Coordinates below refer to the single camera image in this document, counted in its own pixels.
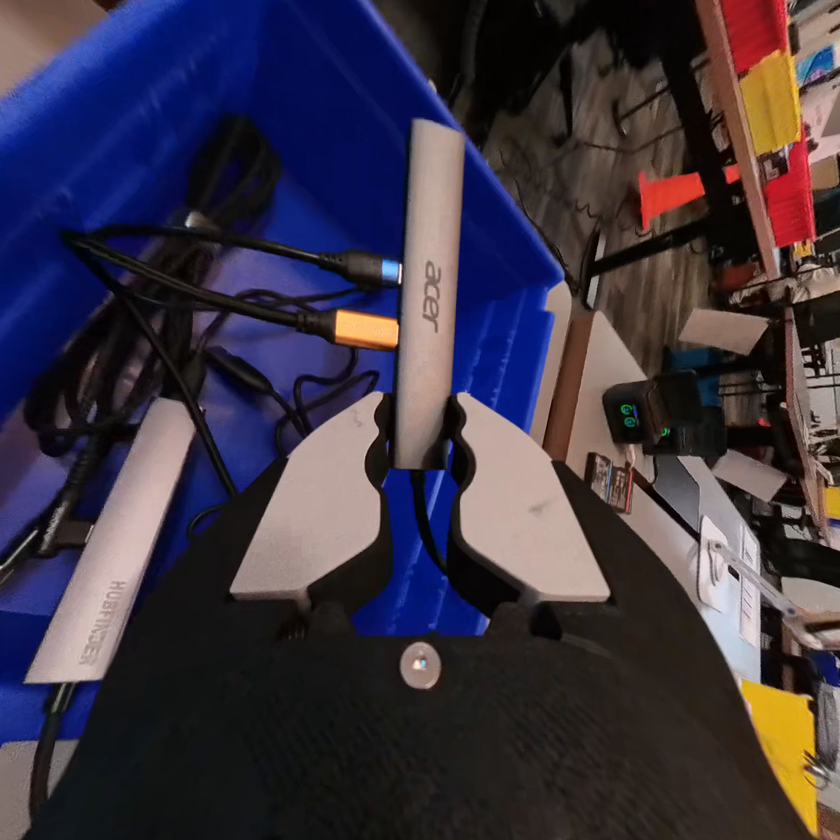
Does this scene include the silver usb hub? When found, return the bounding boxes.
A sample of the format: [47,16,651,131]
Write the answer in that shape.
[23,397,198,685]

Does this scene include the black hub cable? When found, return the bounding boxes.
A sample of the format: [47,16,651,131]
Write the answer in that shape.
[410,469,451,575]

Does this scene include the yellow sheet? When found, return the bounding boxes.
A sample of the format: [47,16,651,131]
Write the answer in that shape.
[740,679,820,836]

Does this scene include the thick black cable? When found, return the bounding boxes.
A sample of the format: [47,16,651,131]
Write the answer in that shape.
[28,681,81,824]

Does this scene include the grey usb hub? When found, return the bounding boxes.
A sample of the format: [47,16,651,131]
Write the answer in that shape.
[392,118,467,471]

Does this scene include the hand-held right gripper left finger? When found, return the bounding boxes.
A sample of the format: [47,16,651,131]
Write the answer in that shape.
[230,392,395,614]

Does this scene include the coiled black cable bundle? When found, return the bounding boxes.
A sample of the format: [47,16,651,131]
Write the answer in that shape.
[26,115,284,460]

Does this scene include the small dark packet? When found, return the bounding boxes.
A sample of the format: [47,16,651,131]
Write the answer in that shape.
[584,451,635,514]

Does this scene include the red and yellow banner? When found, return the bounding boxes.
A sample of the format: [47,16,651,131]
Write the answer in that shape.
[718,0,819,249]

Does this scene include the black box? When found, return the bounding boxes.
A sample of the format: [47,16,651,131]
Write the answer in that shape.
[646,369,731,458]

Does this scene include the black usb-c cable blue collar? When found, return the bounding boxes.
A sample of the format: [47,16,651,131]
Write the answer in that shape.
[60,223,403,291]

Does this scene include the thin black cable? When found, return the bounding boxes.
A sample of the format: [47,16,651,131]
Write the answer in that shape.
[210,348,382,455]

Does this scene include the orange traffic cone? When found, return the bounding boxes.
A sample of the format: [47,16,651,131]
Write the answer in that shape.
[638,171,707,232]

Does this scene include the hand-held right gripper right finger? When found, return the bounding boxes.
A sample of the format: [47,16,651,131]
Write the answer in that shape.
[446,392,613,621]

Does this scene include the blue plastic bin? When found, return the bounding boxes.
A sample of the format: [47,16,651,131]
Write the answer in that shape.
[0,0,567,742]

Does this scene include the grey plug cable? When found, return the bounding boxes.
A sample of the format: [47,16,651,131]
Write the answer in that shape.
[0,446,99,586]

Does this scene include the white card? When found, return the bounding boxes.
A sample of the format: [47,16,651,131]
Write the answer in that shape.
[694,515,731,616]

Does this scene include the black charger green display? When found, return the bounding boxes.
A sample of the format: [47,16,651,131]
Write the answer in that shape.
[602,378,665,445]

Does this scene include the black cable orange plug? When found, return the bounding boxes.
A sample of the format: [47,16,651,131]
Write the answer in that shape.
[62,233,400,353]

